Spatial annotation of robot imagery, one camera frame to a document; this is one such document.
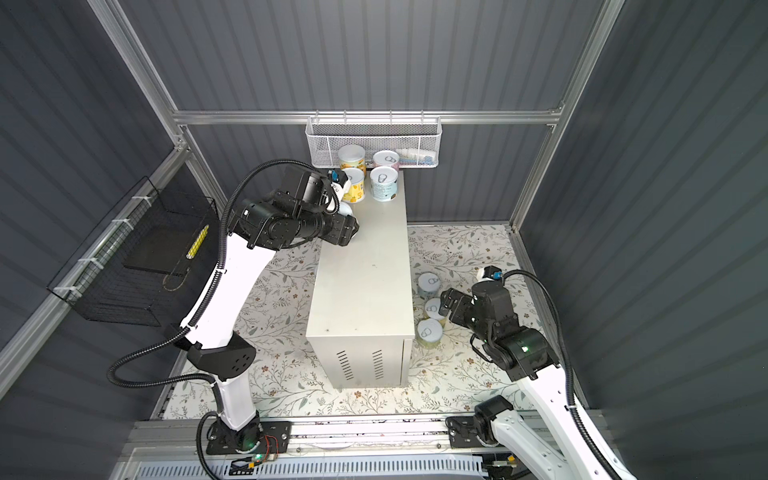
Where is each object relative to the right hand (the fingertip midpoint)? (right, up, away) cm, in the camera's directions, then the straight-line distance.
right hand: (459, 301), depth 72 cm
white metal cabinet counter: (-22, -2, -16) cm, 28 cm away
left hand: (-28, +20, -3) cm, 34 cm away
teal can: (-7, -1, -4) cm, 9 cm away
